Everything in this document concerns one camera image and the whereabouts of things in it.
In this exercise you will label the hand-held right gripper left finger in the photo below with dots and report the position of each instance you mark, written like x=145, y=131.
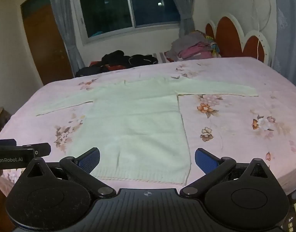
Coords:
x=88, y=160

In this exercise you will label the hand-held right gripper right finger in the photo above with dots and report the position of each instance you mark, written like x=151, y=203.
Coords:
x=206, y=160

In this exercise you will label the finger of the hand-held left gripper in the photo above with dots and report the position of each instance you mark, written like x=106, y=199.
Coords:
x=4, y=142
x=41, y=149

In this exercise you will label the white knit sweater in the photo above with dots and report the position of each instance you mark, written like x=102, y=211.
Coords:
x=138, y=125

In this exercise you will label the pile of black clothes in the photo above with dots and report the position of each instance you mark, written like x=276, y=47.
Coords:
x=119, y=58

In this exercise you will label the pile of pink grey clothes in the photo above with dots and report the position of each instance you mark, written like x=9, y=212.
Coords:
x=191, y=48

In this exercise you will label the brown wooden furniture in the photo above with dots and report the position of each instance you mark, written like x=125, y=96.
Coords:
x=0, y=118

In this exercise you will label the bed with pink floral sheet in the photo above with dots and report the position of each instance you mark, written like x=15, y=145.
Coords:
x=235, y=77

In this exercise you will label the red cloth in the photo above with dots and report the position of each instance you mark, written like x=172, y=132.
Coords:
x=115, y=67

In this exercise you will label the brown wooden door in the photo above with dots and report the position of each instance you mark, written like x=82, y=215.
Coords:
x=44, y=41

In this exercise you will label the grey white striped cloth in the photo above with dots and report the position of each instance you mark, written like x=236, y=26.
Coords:
x=161, y=57

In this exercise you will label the grey-blue curtain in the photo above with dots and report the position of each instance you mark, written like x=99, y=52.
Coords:
x=184, y=9
x=65, y=29

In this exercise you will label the red and white scalloped headboard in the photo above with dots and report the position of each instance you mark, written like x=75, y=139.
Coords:
x=227, y=38

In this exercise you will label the blue-grey patterned cloth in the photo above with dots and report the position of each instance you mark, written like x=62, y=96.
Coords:
x=288, y=29

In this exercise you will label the sliding glass window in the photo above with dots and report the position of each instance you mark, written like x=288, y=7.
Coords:
x=128, y=9

